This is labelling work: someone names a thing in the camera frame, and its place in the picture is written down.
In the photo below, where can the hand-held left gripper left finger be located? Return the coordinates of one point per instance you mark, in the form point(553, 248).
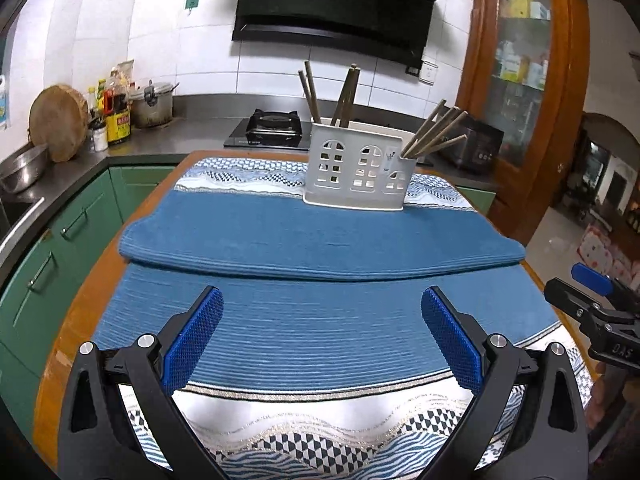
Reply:
point(192, 340)

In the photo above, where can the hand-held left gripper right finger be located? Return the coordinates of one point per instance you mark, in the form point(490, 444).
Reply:
point(450, 340)

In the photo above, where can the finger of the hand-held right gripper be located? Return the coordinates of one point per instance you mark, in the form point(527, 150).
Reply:
point(592, 277)
point(570, 297)

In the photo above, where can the white plastic utensil holder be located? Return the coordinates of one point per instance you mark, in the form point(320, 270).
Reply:
point(350, 132)

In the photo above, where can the pile of wooden chopsticks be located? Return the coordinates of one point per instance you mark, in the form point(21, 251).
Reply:
point(345, 100)

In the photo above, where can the pink spotted mat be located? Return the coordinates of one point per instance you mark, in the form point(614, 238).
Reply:
point(597, 255)

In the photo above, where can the blue patterned tablecloth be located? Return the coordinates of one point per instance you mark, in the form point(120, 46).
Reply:
point(320, 410)

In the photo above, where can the folded blue cloth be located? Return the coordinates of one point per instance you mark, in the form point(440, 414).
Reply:
point(320, 240)

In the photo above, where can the wooden glass door cabinet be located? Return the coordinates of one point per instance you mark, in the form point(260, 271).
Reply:
point(567, 110)

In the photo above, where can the black countertop appliance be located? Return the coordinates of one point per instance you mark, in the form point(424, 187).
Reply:
point(475, 145)

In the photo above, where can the stainless steel sink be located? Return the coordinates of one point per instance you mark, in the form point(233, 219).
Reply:
point(17, 220)

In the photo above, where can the small white shaker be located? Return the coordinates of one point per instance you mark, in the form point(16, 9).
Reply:
point(100, 141)

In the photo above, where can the black gas stove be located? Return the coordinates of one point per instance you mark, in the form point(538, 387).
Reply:
point(270, 127)

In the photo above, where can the metal cooking pot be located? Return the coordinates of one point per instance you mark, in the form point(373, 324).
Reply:
point(152, 107)

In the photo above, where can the metal bowl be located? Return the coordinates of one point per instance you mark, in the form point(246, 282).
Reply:
point(22, 170)

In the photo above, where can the round wooden chopping block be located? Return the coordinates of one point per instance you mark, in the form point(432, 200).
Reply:
point(57, 125)

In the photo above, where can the yellow cap bottle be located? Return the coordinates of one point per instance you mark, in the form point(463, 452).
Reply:
point(92, 99)

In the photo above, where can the plastic food packet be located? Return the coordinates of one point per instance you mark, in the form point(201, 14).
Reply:
point(125, 72)

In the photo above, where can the assorted small boxes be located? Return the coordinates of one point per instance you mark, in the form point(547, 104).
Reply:
point(517, 7)

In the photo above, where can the white detergent bottle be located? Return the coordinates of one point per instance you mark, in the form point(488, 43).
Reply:
point(4, 105)

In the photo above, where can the black range hood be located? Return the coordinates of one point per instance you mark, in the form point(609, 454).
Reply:
point(340, 0)

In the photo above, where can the white wall socket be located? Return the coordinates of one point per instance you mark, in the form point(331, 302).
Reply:
point(429, 73)

